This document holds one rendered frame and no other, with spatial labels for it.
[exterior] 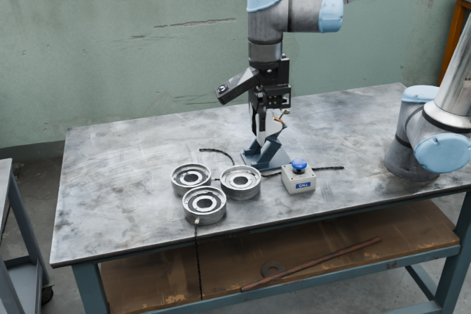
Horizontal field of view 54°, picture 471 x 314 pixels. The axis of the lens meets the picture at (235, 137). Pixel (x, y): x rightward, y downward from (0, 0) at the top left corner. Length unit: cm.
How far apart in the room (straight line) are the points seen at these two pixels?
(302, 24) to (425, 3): 230
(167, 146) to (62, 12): 139
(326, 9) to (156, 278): 84
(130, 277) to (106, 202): 25
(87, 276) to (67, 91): 175
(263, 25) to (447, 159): 51
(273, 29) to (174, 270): 74
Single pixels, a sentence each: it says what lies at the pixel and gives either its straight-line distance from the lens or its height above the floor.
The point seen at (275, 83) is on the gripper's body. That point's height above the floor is 111.
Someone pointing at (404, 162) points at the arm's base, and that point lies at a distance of 129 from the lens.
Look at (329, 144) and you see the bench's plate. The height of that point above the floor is 80.
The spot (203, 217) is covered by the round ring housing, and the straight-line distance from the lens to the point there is 109.
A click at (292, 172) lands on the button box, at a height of 84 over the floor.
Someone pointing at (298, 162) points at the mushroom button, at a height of 87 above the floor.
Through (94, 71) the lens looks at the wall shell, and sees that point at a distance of 274.
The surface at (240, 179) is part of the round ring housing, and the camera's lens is 121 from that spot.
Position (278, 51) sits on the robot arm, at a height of 119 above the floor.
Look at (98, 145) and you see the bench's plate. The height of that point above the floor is 80.
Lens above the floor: 155
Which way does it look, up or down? 32 degrees down
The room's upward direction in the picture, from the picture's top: 2 degrees counter-clockwise
